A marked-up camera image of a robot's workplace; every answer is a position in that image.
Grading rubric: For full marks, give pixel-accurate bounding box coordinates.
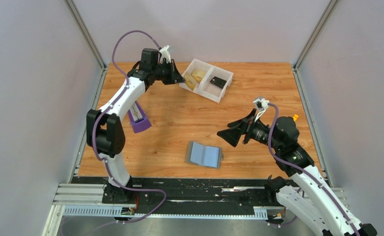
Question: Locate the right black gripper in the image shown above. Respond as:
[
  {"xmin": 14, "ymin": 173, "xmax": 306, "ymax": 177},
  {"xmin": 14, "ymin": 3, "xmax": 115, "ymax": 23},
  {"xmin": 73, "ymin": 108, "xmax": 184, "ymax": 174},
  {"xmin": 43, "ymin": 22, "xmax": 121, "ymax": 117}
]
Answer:
[{"xmin": 216, "ymin": 109, "xmax": 281, "ymax": 150}]

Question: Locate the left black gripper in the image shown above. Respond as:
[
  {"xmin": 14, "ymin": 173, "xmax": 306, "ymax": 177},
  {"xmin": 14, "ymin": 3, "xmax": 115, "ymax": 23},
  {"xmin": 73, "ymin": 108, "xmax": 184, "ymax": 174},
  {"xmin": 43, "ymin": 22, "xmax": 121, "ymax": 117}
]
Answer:
[{"xmin": 151, "ymin": 59, "xmax": 185, "ymax": 86}]

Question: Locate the gold card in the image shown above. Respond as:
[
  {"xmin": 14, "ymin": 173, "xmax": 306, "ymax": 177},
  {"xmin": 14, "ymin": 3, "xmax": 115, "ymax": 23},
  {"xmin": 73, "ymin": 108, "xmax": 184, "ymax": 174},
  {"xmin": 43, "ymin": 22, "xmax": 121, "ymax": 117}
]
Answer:
[
  {"xmin": 184, "ymin": 73, "xmax": 198, "ymax": 91},
  {"xmin": 191, "ymin": 69, "xmax": 206, "ymax": 83}
]

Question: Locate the grey card holder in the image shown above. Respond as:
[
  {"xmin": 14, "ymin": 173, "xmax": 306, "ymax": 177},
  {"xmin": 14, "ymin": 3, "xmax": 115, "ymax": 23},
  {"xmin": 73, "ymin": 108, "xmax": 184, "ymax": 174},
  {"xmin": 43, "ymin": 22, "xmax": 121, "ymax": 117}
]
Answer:
[{"xmin": 185, "ymin": 141, "xmax": 224, "ymax": 169}]

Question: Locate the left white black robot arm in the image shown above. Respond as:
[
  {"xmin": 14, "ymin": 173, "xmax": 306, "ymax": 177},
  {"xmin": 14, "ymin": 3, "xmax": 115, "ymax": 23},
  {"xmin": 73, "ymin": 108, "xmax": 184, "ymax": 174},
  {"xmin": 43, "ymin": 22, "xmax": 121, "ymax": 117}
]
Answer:
[{"xmin": 86, "ymin": 45, "xmax": 184, "ymax": 203}]

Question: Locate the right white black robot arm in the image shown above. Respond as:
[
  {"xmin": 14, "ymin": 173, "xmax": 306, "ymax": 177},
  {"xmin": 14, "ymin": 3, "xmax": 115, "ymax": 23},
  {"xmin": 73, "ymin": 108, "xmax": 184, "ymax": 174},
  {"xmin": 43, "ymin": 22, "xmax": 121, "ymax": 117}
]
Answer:
[{"xmin": 217, "ymin": 109, "xmax": 378, "ymax": 236}]

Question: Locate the gold card in tray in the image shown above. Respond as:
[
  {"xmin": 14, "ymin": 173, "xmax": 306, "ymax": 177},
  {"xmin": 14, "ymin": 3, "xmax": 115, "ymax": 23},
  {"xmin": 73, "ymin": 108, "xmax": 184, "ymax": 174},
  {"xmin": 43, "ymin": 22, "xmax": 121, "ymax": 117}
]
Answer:
[{"xmin": 191, "ymin": 69, "xmax": 206, "ymax": 83}]

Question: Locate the black card in tray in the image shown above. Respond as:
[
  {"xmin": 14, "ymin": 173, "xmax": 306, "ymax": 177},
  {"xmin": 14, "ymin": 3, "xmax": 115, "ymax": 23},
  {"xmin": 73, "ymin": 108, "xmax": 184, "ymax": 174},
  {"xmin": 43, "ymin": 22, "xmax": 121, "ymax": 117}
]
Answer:
[{"xmin": 210, "ymin": 76, "xmax": 227, "ymax": 89}]

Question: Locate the white two-compartment tray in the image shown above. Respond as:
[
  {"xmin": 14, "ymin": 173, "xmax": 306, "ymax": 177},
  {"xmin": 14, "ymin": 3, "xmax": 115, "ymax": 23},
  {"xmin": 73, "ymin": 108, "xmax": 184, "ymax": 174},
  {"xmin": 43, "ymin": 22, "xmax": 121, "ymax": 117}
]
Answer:
[{"xmin": 179, "ymin": 59, "xmax": 234, "ymax": 103}]

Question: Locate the purple metronome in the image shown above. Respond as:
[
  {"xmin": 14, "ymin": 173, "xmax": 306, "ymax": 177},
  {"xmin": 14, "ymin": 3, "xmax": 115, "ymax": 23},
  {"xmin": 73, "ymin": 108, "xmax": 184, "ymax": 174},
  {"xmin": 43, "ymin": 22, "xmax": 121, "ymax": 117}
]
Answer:
[{"xmin": 128, "ymin": 101, "xmax": 152, "ymax": 133}]

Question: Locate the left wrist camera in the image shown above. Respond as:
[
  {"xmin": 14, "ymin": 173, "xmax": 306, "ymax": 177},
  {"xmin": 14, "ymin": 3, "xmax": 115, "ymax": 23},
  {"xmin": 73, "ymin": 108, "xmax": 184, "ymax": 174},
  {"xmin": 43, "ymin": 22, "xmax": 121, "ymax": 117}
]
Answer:
[{"xmin": 159, "ymin": 45, "xmax": 173, "ymax": 63}]

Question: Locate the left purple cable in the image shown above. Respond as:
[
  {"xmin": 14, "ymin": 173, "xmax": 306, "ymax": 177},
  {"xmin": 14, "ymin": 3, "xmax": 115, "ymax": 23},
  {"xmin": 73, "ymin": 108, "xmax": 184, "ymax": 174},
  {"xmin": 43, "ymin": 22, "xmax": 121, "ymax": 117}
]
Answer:
[{"xmin": 91, "ymin": 30, "xmax": 168, "ymax": 224}]

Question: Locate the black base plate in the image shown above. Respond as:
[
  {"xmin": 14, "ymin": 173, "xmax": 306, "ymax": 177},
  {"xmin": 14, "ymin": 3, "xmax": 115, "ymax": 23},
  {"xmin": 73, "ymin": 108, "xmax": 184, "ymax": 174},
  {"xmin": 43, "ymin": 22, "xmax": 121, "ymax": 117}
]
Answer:
[{"xmin": 101, "ymin": 177, "xmax": 310, "ymax": 217}]

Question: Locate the left aluminium corner post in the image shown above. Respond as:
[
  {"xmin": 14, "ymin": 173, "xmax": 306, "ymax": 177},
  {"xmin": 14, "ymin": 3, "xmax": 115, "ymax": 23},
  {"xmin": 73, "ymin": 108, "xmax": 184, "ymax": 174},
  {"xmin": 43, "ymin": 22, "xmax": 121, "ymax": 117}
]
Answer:
[{"xmin": 64, "ymin": 0, "xmax": 107, "ymax": 70}]

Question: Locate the aluminium corner post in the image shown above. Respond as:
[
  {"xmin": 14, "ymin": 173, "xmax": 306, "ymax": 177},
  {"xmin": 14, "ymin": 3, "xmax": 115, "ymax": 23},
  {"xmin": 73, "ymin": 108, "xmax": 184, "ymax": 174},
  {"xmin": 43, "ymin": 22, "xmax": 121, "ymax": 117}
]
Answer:
[
  {"xmin": 64, "ymin": 0, "xmax": 107, "ymax": 70},
  {"xmin": 293, "ymin": 0, "xmax": 340, "ymax": 70}
]

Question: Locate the right aluminium corner post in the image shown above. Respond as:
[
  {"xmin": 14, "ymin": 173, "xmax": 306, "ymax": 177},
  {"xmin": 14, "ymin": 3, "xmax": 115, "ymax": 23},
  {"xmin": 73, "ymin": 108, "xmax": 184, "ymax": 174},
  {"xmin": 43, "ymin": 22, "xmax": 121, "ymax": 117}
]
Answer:
[{"xmin": 293, "ymin": 0, "xmax": 340, "ymax": 70}]

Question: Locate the aluminium rail frame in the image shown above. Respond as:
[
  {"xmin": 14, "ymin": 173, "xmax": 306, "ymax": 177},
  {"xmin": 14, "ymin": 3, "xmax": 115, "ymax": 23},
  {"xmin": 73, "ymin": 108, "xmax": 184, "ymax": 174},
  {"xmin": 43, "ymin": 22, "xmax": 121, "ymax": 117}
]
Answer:
[{"xmin": 50, "ymin": 183, "xmax": 350, "ymax": 220}]

